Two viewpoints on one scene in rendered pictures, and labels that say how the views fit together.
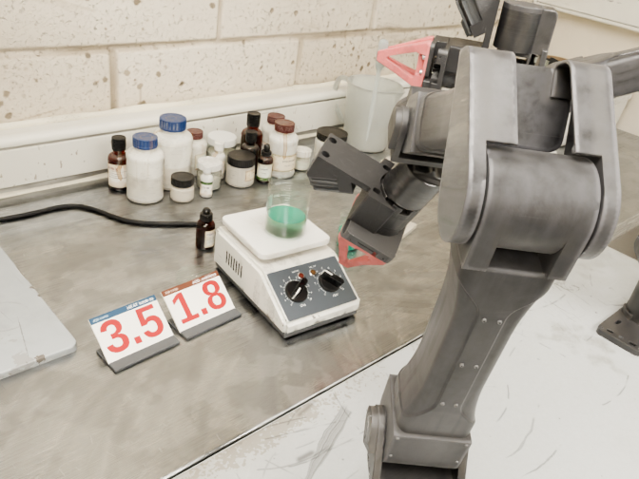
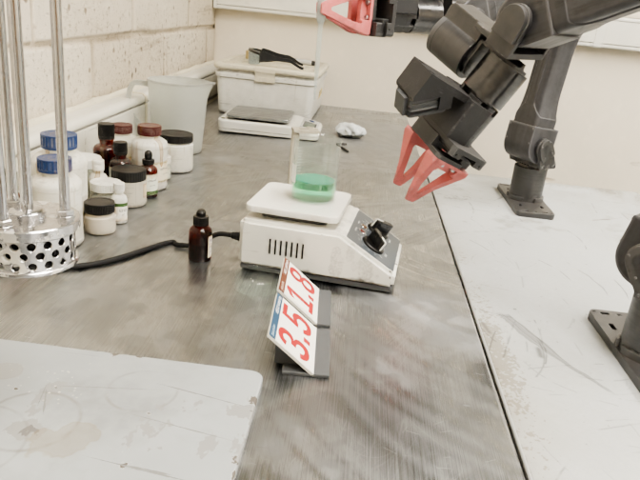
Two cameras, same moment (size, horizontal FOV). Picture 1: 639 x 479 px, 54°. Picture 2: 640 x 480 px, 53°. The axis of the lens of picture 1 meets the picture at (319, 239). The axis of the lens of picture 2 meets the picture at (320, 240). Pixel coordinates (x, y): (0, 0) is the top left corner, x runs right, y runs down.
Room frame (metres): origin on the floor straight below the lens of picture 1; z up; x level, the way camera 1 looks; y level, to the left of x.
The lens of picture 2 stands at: (0.16, 0.56, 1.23)
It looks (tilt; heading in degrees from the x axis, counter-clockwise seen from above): 20 degrees down; 320
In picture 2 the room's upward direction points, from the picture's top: 6 degrees clockwise
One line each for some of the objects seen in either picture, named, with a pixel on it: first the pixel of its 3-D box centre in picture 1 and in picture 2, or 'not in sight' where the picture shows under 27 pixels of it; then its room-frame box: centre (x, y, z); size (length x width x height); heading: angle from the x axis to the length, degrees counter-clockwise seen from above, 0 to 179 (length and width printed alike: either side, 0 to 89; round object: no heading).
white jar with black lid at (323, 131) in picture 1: (330, 147); (174, 150); (1.26, 0.01, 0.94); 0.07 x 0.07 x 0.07
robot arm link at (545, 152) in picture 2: not in sight; (532, 150); (0.83, -0.52, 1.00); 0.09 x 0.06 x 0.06; 169
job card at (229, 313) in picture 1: (202, 303); (306, 290); (0.67, 0.14, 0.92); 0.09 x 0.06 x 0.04; 140
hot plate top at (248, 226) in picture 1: (276, 229); (301, 201); (0.79, 0.07, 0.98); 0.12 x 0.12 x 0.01; 41
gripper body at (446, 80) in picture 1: (459, 68); (387, 12); (0.90, -0.16, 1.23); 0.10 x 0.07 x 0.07; 169
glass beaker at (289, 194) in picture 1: (289, 207); (316, 170); (0.78, 0.05, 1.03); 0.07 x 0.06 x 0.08; 114
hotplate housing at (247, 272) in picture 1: (281, 263); (317, 235); (0.77, 0.05, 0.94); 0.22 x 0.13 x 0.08; 41
